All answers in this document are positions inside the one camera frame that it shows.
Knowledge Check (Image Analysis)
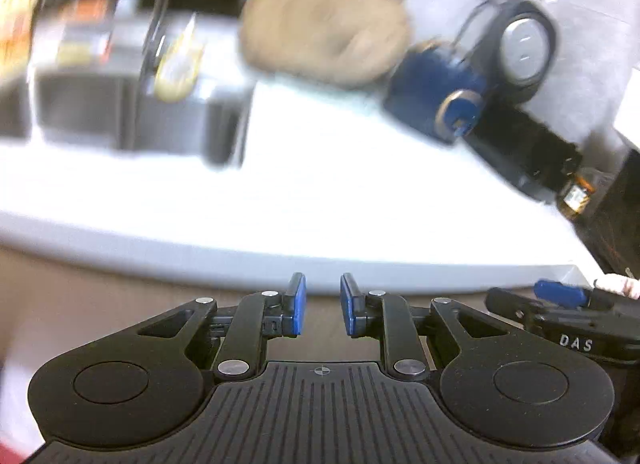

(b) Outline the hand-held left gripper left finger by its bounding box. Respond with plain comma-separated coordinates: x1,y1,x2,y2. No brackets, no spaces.
132,271,307,385

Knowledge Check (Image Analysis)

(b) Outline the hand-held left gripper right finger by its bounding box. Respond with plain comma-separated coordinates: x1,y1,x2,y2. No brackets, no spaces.
340,272,503,385

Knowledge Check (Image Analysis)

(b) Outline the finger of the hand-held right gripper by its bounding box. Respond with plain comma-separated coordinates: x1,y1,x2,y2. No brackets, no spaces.
533,279,616,310
486,287,548,330

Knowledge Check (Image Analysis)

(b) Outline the white pink wrapper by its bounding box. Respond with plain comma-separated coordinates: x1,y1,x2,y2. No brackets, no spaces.
595,269,640,301

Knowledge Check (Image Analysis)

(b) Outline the amber glass bottle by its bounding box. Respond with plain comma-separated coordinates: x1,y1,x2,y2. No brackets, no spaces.
556,169,598,220

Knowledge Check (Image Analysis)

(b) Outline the black kitchen appliance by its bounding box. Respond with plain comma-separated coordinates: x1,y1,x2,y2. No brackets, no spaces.
582,146,640,277

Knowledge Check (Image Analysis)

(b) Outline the black rice cooker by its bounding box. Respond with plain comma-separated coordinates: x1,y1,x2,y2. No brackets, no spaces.
462,0,583,202

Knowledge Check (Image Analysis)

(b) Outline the blue rice cooker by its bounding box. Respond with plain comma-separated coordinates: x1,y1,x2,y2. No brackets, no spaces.
382,39,488,145

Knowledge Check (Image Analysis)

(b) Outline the stainless steel sink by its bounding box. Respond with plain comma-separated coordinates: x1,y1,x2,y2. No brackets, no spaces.
0,66,251,170

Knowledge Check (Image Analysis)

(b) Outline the round wooden cutting board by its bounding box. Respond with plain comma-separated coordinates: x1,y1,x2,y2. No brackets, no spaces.
239,0,413,90

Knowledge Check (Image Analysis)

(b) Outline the chrome faucet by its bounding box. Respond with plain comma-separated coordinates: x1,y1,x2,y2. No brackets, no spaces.
132,0,173,110

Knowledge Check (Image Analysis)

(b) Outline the orange sponge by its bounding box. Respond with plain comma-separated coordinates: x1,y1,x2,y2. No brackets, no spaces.
70,0,118,25

